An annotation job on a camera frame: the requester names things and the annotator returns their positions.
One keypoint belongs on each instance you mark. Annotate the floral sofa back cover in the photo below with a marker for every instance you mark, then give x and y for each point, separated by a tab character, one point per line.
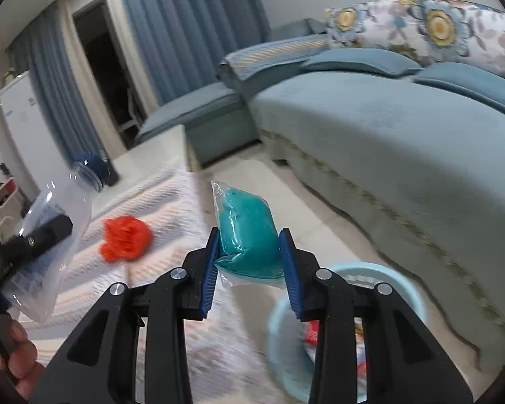
437	25

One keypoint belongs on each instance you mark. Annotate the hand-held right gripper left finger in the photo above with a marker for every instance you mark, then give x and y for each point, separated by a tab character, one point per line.
208	277

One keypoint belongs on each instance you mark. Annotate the striped armrest cover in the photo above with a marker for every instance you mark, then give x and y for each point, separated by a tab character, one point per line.
269	54

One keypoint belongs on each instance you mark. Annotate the teal plastic packet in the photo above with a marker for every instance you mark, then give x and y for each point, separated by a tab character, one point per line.
244	227

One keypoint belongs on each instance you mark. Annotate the white storage rack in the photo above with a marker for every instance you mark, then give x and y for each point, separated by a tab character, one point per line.
4	202

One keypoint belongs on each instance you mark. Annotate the clear plastic bottle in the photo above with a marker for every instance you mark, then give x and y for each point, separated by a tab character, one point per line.
73	202

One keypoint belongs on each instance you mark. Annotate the flat teal cushion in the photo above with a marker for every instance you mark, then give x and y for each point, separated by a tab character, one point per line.
475	86
362	62

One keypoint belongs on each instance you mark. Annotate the light blue plastic basket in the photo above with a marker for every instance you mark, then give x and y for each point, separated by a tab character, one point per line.
404	294

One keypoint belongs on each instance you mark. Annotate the red plastic bag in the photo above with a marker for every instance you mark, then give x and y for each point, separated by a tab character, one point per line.
126	240

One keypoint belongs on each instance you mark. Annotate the teal sofa footstool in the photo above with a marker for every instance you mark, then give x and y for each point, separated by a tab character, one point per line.
193	109

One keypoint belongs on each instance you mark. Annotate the person's left hand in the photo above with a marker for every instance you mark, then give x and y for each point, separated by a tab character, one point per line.
21	357

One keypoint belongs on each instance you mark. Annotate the teal sofa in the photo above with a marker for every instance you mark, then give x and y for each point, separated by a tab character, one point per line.
383	155

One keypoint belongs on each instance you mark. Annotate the white refrigerator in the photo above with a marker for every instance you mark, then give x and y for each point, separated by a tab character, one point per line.
23	126

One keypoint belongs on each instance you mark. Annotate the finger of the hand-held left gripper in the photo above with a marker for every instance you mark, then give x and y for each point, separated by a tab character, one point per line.
46	233

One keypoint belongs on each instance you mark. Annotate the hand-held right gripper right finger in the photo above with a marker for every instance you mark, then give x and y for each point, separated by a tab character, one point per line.
289	273

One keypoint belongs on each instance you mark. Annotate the blue striped curtain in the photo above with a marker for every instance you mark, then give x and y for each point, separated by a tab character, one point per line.
59	92
193	29

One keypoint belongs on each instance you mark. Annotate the dark chair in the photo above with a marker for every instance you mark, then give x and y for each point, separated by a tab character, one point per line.
132	107

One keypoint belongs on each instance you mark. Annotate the striped woven tablecloth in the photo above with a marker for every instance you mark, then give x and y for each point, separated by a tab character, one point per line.
231	357

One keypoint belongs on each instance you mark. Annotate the white coffee table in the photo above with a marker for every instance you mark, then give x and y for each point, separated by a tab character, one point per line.
160	151

